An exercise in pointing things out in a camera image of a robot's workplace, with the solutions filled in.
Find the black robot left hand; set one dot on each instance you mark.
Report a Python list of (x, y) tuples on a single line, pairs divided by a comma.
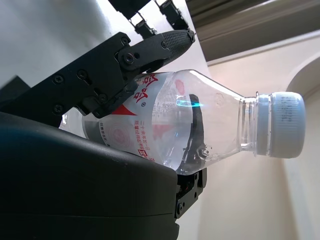
[(172, 10)]

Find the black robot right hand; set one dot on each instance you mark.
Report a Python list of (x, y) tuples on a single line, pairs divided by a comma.
[(75, 187)]

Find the clear water bottle red label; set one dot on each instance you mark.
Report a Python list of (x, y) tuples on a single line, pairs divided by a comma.
[(225, 117)]

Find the grey metal frame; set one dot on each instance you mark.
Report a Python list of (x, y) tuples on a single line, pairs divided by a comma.
[(250, 25)]

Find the white arched wall panel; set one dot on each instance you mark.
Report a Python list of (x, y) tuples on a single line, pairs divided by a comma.
[(300, 77)]

